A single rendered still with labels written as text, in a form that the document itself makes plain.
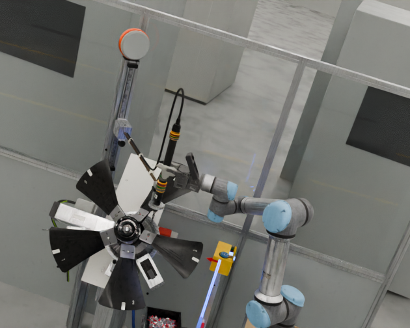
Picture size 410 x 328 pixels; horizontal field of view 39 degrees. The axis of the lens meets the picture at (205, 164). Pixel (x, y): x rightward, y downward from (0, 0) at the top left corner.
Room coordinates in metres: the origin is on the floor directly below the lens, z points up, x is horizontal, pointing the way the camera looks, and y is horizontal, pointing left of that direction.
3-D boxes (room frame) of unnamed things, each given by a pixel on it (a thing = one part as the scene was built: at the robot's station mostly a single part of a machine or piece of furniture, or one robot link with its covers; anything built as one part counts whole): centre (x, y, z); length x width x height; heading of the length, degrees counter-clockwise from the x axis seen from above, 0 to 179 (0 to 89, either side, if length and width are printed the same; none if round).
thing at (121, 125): (2.84, 0.47, 1.44); 0.10 x 0.07 x 0.08; 30
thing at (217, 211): (2.29, -0.12, 1.44); 0.11 x 0.08 x 0.11; 135
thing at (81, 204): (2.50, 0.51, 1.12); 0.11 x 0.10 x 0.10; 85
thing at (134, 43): (2.92, 0.52, 1.88); 0.17 x 0.15 x 0.16; 85
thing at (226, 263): (2.56, -0.23, 1.02); 0.16 x 0.10 x 0.11; 175
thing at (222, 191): (2.27, -0.11, 1.54); 0.11 x 0.08 x 0.09; 85
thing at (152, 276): (2.32, 0.11, 0.98); 0.20 x 0.16 x 0.20; 175
